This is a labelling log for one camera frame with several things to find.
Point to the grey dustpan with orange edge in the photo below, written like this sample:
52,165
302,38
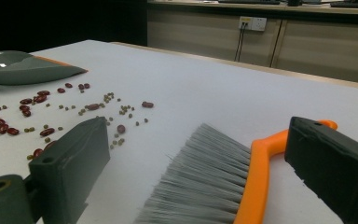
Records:
21,70

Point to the orange brush with grey bristles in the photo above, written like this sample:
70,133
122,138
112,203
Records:
261,174

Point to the white wall socket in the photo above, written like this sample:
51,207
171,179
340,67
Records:
254,23

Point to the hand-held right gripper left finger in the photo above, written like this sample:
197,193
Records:
71,168

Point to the red kidney beans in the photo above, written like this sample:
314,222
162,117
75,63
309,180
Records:
40,99

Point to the black curtain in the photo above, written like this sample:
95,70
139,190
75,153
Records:
59,21

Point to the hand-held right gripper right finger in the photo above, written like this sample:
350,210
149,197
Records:
332,168

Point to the green mung beans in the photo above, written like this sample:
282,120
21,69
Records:
107,99

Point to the black keyboard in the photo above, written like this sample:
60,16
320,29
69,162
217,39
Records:
354,4

